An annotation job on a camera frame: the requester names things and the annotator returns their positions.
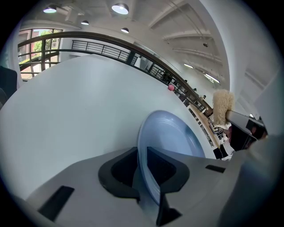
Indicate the beige sponge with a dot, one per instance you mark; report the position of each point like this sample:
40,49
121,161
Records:
223,106

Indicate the wooden table with white legs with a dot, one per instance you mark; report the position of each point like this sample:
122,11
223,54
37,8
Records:
206,124

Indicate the small pink ball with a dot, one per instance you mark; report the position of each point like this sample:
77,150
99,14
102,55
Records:
171,87

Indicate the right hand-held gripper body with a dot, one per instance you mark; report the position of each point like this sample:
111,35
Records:
240,138

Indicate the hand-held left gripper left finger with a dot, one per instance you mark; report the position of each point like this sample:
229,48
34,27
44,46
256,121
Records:
84,188

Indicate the person's right hand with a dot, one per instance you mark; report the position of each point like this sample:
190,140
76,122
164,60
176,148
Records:
258,133

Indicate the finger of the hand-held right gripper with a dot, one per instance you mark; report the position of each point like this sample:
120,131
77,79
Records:
237,118

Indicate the ceiling strip light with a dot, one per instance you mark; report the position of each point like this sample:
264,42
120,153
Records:
188,65
211,78

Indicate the large window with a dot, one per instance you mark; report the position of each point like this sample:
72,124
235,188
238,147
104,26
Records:
37,48

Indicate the black railing with wooden handrail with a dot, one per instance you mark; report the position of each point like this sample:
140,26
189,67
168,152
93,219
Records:
99,36

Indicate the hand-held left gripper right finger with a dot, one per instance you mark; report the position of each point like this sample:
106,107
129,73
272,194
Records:
199,179

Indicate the black pendant lamp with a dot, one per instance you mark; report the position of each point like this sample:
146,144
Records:
125,30
120,9
50,9
84,22

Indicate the big blue plate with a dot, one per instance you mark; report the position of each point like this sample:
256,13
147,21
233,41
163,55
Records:
168,133

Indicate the plain black railing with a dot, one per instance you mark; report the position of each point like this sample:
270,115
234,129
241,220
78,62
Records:
99,48

